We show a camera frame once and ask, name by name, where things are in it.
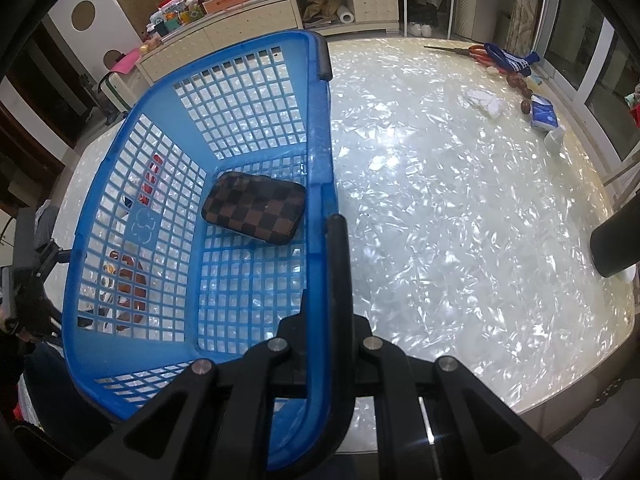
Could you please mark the brown round item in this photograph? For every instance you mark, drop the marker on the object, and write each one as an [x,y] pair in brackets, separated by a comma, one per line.
[127,280]

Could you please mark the blue tissue pack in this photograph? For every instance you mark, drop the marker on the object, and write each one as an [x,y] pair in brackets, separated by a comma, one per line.
[543,113]

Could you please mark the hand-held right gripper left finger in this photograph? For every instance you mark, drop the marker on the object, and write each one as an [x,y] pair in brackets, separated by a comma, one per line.
[260,375]

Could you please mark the pile of small colourful items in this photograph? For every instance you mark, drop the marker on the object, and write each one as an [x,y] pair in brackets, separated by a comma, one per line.
[175,10]

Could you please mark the blue patterned cloth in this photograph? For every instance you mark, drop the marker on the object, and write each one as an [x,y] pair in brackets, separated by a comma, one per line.
[512,60]

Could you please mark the black cylindrical bottle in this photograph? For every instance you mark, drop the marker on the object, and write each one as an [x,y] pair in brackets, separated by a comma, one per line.
[615,242]

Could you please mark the brown nut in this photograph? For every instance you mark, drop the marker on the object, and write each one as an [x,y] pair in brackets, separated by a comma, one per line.
[525,107]
[516,82]

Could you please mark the brown checkered pouch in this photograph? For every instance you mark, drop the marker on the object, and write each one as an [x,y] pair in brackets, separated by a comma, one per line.
[252,207]

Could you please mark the blue plastic basket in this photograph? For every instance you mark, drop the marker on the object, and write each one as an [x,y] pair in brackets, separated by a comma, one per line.
[320,220]

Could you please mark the crumpled white tissue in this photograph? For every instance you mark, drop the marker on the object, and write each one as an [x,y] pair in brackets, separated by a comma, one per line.
[486,101]

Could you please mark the small white cup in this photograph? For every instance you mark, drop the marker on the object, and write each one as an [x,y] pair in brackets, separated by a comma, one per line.
[555,138]

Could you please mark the white cabinet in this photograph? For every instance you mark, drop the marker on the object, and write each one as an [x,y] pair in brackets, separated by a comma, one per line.
[250,22]

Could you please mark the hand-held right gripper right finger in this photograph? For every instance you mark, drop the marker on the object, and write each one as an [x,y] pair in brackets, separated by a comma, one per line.
[400,385]

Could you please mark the glass sliding door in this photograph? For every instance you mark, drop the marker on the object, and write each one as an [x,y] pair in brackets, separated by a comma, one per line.
[590,60]

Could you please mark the pink paper sheet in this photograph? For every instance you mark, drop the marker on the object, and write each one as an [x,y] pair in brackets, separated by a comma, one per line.
[124,62]

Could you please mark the pair of white shoes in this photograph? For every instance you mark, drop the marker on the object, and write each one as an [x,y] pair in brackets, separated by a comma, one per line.
[419,29]

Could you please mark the paper towel roll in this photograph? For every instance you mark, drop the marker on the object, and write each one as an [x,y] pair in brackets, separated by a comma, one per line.
[345,14]

